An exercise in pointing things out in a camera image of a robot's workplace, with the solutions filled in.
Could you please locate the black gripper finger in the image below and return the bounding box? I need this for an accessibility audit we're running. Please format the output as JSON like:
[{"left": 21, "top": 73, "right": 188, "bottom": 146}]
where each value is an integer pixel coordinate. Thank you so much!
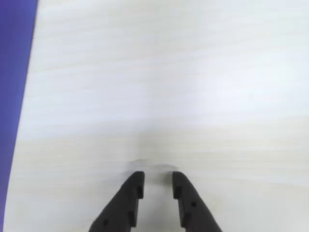
[
  {"left": 172, "top": 171, "right": 223, "bottom": 232},
  {"left": 88, "top": 171, "right": 145, "bottom": 232}
]

